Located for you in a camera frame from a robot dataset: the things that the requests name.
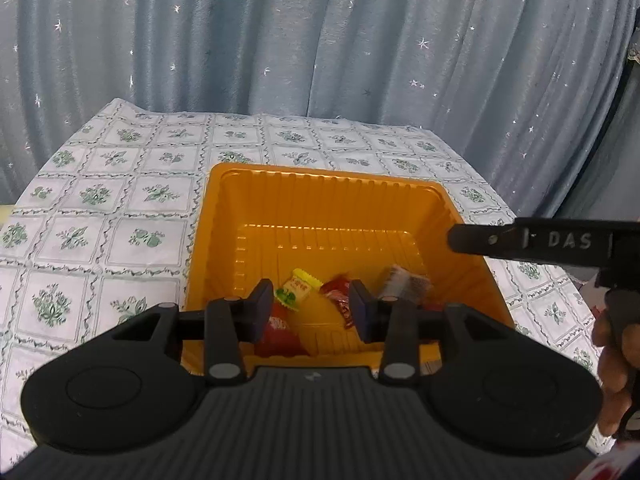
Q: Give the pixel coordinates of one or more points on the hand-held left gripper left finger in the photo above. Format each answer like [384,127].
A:
[262,306]

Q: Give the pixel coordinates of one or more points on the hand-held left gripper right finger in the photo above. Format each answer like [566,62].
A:
[360,311]

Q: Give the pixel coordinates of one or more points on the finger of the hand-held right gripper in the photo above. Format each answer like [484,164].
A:
[480,240]

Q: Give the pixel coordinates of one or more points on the dark red snack packet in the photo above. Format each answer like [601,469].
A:
[340,302]

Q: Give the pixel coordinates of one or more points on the yellow snack packet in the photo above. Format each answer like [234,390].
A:
[296,291]

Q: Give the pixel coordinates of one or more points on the grey clear snack packet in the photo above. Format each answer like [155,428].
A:
[405,285]

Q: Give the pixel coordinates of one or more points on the orange plastic tray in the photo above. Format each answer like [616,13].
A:
[325,220]

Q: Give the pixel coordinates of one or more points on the person's right hand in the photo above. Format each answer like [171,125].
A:
[615,380]

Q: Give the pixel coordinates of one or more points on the floral tablecloth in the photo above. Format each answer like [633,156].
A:
[125,210]

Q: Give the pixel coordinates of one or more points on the person's red and white clothing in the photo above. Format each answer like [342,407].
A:
[615,470]

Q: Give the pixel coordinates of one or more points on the blue star curtain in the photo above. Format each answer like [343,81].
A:
[300,35]

